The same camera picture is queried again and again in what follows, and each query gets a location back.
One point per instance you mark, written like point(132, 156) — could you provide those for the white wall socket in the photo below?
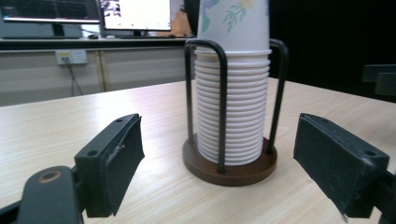
point(73, 57)

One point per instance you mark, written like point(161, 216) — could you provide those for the bright white computer monitor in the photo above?
point(137, 15)

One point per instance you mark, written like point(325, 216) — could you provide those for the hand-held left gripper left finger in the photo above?
point(106, 168)

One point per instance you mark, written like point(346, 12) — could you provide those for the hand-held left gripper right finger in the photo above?
point(336, 161)

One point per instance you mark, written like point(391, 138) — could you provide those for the black computer mouse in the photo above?
point(93, 36)

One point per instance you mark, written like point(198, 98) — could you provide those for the black-edged desk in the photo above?
point(93, 43)

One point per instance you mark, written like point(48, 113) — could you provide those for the white paper cup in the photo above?
point(239, 102)

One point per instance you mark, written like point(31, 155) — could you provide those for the wide dark computer monitor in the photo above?
point(46, 9)

